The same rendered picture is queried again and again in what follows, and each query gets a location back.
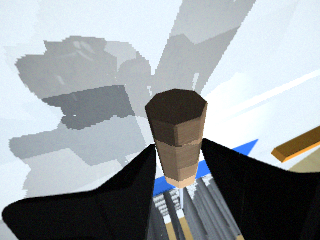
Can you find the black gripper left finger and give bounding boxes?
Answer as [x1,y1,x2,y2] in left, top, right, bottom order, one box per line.
[1,144,156,240]

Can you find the brown flat bar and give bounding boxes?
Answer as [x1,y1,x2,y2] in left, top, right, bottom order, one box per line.
[271,126,320,162]

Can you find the blue flat strip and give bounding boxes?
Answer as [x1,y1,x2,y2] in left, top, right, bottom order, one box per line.
[153,139,258,197]

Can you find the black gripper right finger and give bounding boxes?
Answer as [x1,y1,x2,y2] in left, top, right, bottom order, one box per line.
[201,138,320,240]

